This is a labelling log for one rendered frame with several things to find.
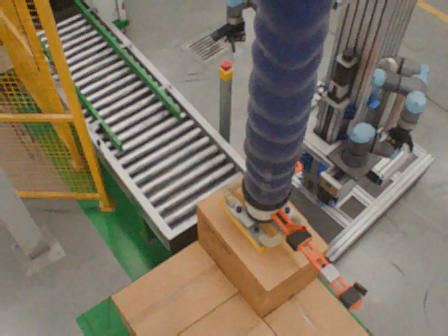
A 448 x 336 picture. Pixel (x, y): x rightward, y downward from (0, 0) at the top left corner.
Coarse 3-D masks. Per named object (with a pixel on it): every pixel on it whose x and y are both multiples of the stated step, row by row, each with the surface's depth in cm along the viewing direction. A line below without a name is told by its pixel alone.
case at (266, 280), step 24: (216, 192) 272; (240, 192) 272; (216, 216) 264; (216, 240) 270; (240, 240) 256; (312, 240) 256; (240, 264) 255; (264, 264) 249; (288, 264) 249; (240, 288) 278; (264, 288) 242; (288, 288) 262; (264, 312) 268
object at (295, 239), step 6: (288, 234) 228; (294, 234) 229; (300, 234) 229; (306, 234) 229; (288, 240) 229; (294, 240) 228; (300, 240) 228; (306, 240) 226; (294, 246) 226; (300, 246) 225
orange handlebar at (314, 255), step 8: (296, 168) 250; (280, 208) 238; (272, 216) 236; (280, 224) 233; (304, 248) 226; (312, 248) 226; (312, 256) 224; (320, 256) 224; (312, 264) 224; (344, 280) 218; (336, 288) 216; (360, 304) 212
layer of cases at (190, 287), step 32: (192, 256) 294; (128, 288) 282; (160, 288) 283; (192, 288) 283; (224, 288) 283; (320, 288) 284; (128, 320) 272; (160, 320) 272; (192, 320) 273; (224, 320) 273; (256, 320) 273; (288, 320) 273; (320, 320) 273; (352, 320) 273
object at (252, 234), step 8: (224, 200) 254; (240, 200) 254; (224, 208) 251; (232, 208) 251; (240, 208) 248; (232, 216) 249; (240, 224) 246; (256, 224) 246; (248, 232) 243; (256, 232) 242; (264, 232) 244; (256, 240) 241; (256, 248) 240; (264, 248) 239
